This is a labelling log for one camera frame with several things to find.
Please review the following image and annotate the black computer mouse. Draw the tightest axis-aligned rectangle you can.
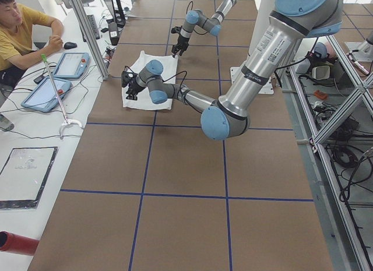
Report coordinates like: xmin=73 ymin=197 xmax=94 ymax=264
xmin=64 ymin=42 xmax=77 ymax=50

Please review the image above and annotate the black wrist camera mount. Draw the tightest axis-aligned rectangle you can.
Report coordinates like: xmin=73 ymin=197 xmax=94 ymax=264
xmin=121 ymin=66 xmax=138 ymax=87
xmin=171 ymin=26 xmax=181 ymax=35

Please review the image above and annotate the lower blue teach pendant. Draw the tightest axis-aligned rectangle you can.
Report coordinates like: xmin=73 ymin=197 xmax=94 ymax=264
xmin=21 ymin=77 xmax=72 ymax=112

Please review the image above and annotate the white long-sleeve printed T-shirt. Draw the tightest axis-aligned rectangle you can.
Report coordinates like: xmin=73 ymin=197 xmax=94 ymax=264
xmin=122 ymin=51 xmax=178 ymax=110

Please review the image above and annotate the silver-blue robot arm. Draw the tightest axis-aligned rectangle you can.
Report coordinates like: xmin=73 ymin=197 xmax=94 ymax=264
xmin=121 ymin=0 xmax=343 ymax=140
xmin=171 ymin=0 xmax=238 ymax=57

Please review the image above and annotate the person's hand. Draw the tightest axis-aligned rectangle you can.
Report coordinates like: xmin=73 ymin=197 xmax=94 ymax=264
xmin=48 ymin=35 xmax=64 ymax=52

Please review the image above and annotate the orange plastic part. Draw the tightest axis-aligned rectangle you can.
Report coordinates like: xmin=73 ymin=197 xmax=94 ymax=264
xmin=313 ymin=90 xmax=328 ymax=100

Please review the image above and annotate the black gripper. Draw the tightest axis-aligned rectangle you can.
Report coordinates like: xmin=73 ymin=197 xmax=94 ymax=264
xmin=171 ymin=35 xmax=189 ymax=57
xmin=126 ymin=77 xmax=143 ymax=101

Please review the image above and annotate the blue teach pendant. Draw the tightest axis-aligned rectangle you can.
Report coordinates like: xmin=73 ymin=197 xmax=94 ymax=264
xmin=52 ymin=52 xmax=90 ymax=79
xmin=21 ymin=77 xmax=72 ymax=112

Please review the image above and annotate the aluminium frame post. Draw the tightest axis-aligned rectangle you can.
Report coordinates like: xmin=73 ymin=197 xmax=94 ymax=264
xmin=69 ymin=0 xmax=108 ymax=80

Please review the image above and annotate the red cylinder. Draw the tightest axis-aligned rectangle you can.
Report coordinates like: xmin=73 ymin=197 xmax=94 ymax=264
xmin=1 ymin=231 xmax=39 ymax=256

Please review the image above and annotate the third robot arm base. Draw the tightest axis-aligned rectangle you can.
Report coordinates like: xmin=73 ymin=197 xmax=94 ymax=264
xmin=345 ymin=32 xmax=372 ymax=62

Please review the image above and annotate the person in yellow shirt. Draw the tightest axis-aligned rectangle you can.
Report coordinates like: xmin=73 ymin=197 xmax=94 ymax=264
xmin=1 ymin=0 xmax=64 ymax=88

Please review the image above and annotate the upper blue teach pendant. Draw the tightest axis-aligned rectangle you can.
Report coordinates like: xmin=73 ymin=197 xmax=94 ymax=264
xmin=52 ymin=52 xmax=90 ymax=79

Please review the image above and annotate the black keyboard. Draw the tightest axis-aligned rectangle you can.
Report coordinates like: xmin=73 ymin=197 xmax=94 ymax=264
xmin=87 ymin=15 xmax=100 ymax=40

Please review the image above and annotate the long reach grabber stick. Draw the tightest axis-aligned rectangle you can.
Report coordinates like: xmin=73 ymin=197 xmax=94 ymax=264
xmin=41 ymin=54 xmax=83 ymax=139

